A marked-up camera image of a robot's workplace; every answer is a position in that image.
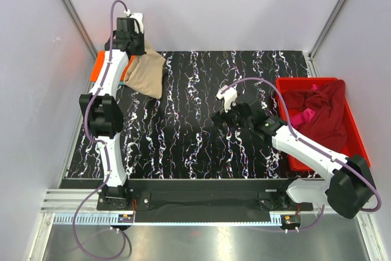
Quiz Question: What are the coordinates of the beige t-shirt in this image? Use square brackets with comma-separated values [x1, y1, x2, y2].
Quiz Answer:
[123, 41, 166, 99]

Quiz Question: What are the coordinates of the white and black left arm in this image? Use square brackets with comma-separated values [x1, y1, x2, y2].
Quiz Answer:
[79, 13, 145, 210]

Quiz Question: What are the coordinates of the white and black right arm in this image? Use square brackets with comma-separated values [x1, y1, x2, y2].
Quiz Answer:
[211, 102, 381, 219]

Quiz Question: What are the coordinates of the folded orange t-shirt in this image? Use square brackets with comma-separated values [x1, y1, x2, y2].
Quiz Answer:
[90, 51, 135, 83]

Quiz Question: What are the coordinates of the black marble-pattern mat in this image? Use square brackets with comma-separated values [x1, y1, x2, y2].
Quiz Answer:
[65, 50, 315, 180]

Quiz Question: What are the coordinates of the pink garment in bin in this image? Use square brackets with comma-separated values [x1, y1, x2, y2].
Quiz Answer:
[290, 90, 316, 128]

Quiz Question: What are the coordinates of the dark red t-shirt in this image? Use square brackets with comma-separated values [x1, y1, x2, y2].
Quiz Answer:
[282, 79, 348, 152]

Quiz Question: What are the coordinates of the right controller board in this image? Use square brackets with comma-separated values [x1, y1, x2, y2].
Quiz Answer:
[283, 215, 301, 226]

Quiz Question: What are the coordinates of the controller board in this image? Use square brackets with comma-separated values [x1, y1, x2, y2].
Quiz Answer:
[283, 215, 301, 226]
[118, 214, 134, 223]

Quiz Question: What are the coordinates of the left controller board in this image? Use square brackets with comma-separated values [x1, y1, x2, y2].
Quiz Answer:
[118, 214, 134, 223]

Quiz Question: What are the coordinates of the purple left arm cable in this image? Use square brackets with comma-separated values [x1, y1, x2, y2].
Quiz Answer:
[71, 0, 132, 258]

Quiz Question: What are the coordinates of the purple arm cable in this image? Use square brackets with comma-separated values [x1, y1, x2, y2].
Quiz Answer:
[71, 0, 132, 258]
[224, 77, 382, 233]

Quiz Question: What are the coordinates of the right aluminium corner post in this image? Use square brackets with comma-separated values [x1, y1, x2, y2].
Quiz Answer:
[308, 0, 348, 61]

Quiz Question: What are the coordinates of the aluminium corner post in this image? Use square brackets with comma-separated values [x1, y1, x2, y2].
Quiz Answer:
[308, 0, 348, 61]
[60, 0, 98, 58]

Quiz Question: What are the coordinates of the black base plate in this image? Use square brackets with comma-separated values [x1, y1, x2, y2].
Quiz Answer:
[97, 178, 294, 213]

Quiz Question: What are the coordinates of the left aluminium corner post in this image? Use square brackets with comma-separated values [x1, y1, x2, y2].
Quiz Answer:
[60, 0, 98, 58]

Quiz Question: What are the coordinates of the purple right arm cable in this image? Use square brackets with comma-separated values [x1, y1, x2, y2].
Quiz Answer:
[224, 77, 382, 233]

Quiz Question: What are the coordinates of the aluminium frame rail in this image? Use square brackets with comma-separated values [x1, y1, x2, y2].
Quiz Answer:
[39, 188, 373, 228]

